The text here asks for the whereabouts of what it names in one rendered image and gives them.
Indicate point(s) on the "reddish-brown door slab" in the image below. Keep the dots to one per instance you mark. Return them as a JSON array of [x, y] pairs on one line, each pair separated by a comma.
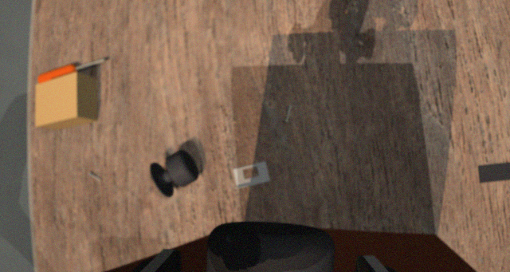
[[401, 252]]

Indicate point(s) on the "tan cardboard box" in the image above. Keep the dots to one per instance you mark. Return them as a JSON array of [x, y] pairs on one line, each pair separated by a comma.
[[66, 101]]

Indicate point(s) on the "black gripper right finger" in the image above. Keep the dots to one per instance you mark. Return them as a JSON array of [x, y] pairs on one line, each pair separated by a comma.
[[370, 264]]

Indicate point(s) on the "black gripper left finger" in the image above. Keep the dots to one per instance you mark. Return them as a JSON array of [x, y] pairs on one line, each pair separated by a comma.
[[166, 261]]

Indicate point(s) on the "orange-handled screwdriver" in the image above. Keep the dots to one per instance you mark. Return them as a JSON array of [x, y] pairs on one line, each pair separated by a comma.
[[63, 71]]

